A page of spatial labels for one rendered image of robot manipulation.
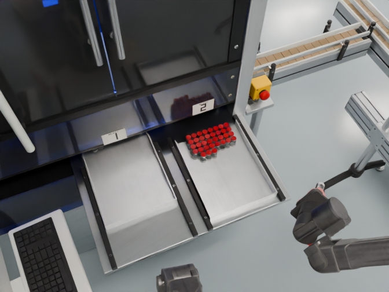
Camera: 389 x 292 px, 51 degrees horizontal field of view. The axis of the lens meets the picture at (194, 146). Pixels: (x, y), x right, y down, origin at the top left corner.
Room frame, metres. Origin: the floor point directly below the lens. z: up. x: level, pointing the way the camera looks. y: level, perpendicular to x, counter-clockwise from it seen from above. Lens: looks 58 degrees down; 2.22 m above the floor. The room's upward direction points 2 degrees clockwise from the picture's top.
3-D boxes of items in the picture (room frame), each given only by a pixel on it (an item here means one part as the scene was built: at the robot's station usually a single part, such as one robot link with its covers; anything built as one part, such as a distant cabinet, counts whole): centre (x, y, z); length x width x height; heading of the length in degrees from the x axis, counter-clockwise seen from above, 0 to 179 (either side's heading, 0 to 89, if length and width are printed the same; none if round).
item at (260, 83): (1.05, -0.24, 1.00); 0.08 x 0.07 x 0.07; 24
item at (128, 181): (0.69, 0.24, 0.90); 0.34 x 0.26 x 0.04; 24
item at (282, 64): (1.29, -0.45, 0.92); 0.69 x 0.16 x 0.16; 114
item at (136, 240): (0.70, 0.06, 0.87); 0.70 x 0.48 x 0.02; 114
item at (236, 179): (0.73, -0.11, 0.90); 0.34 x 0.26 x 0.04; 24
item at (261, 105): (1.09, -0.24, 0.87); 0.14 x 0.13 x 0.02; 24
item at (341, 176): (1.18, -0.96, 0.07); 0.50 x 0.08 x 0.14; 114
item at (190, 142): (0.85, -0.06, 0.90); 0.18 x 0.02 x 0.05; 114
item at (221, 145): (0.81, -0.08, 0.90); 0.18 x 0.02 x 0.05; 114
